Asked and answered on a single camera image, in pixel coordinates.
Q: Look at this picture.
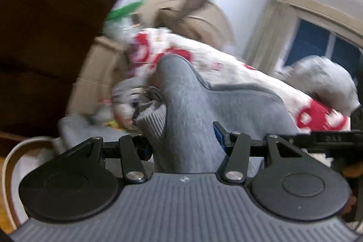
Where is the person's right hand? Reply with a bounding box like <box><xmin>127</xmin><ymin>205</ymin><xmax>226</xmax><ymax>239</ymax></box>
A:
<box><xmin>342</xmin><ymin>165</ymin><xmax>363</xmax><ymax>221</ymax></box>

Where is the window with white frame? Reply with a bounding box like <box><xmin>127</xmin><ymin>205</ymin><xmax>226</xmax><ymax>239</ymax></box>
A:
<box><xmin>284</xmin><ymin>16</ymin><xmax>363</xmax><ymax>69</ymax></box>

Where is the grey-blue sweater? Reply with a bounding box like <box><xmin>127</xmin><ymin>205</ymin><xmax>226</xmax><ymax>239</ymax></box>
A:
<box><xmin>133</xmin><ymin>54</ymin><xmax>299</xmax><ymax>178</ymax></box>

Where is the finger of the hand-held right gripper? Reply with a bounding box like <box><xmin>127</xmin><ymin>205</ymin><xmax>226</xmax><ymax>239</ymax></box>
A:
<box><xmin>279</xmin><ymin>130</ymin><xmax>352</xmax><ymax>159</ymax></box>

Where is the folded light grey garment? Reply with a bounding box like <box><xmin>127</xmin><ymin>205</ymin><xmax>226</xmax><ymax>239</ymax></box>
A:
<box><xmin>58</xmin><ymin>116</ymin><xmax>128</xmax><ymax>146</ymax></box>

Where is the dark wooden cabinet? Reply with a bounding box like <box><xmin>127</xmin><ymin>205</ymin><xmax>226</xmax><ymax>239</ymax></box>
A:
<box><xmin>0</xmin><ymin>0</ymin><xmax>142</xmax><ymax>135</ymax></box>

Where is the white quilt with red print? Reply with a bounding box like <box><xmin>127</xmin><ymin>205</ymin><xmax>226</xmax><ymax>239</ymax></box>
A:
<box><xmin>125</xmin><ymin>28</ymin><xmax>352</xmax><ymax>135</ymax></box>

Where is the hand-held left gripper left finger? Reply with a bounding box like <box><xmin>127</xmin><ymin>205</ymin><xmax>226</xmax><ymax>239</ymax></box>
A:
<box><xmin>66</xmin><ymin>134</ymin><xmax>152</xmax><ymax>184</ymax></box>

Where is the beige curtain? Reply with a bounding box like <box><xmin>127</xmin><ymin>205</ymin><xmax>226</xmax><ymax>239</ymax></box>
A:
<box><xmin>244</xmin><ymin>0</ymin><xmax>298</xmax><ymax>72</ymax></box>

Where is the striped checkered rug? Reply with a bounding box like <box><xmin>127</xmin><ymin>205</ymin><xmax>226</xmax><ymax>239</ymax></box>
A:
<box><xmin>4</xmin><ymin>136</ymin><xmax>70</xmax><ymax>232</ymax></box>

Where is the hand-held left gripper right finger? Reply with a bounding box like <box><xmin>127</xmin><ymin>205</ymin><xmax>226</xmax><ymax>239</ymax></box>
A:
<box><xmin>213</xmin><ymin>121</ymin><xmax>312</xmax><ymax>185</ymax></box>

